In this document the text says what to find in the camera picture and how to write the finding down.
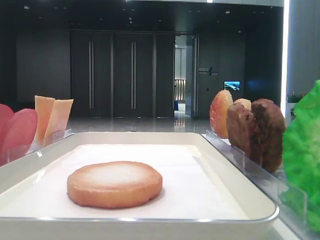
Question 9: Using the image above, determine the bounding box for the clear acrylic holder right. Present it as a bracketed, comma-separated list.
[204, 130, 320, 240]

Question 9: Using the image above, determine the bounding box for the left orange cheese slice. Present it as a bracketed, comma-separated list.
[34, 95, 56, 141]

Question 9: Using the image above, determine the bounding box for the brown meat patty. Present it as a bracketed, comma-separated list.
[251, 98, 286, 173]
[226, 102, 256, 157]

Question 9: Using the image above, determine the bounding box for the clear acrylic holder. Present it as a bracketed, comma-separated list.
[2, 128, 73, 164]
[204, 130, 320, 240]

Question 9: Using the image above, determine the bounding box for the round bread slice in tray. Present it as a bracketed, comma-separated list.
[67, 161, 163, 209]

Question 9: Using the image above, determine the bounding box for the red tomato slice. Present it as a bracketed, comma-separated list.
[0, 104, 15, 138]
[0, 108, 38, 166]

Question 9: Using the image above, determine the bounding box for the right orange cheese slice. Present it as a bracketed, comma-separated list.
[43, 99, 74, 146]

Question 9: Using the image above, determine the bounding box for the green lettuce leaf picked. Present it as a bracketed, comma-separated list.
[282, 80, 320, 233]

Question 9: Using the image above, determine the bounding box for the clear acrylic holder left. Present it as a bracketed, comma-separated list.
[2, 128, 73, 164]

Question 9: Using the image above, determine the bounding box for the front brown meat patty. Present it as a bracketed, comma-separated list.
[251, 98, 286, 173]

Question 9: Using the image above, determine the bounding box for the white rectangular tray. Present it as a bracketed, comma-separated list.
[0, 132, 280, 240]

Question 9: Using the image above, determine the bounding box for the front red tomato slice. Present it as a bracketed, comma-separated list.
[0, 108, 38, 166]

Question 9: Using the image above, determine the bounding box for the rear red tomato slice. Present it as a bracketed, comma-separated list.
[0, 104, 15, 138]

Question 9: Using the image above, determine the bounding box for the orange cheese slice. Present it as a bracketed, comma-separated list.
[34, 95, 56, 141]
[43, 99, 74, 146]

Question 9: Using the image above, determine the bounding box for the wall display screen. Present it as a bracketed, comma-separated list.
[223, 81, 240, 92]

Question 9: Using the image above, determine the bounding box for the rear brown meat patty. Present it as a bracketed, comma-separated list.
[226, 102, 256, 157]

